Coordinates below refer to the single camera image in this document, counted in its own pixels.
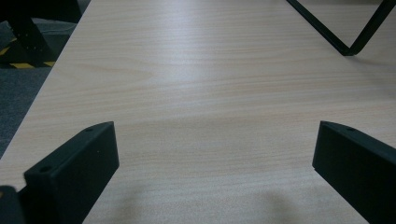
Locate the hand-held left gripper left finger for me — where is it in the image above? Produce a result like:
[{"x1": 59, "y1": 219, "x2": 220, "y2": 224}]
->
[{"x1": 19, "y1": 120, "x2": 120, "y2": 224}]

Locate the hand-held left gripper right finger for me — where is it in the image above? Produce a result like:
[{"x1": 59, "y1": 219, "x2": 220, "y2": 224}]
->
[{"x1": 311, "y1": 119, "x2": 396, "y2": 224}]

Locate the black shelf with metal legs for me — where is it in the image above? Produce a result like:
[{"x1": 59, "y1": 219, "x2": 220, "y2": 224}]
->
[{"x1": 285, "y1": 0, "x2": 396, "y2": 57}]

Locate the black stand base, hazard tape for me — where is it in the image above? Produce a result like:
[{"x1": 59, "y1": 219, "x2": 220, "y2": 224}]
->
[{"x1": 0, "y1": 13, "x2": 59, "y2": 70}]

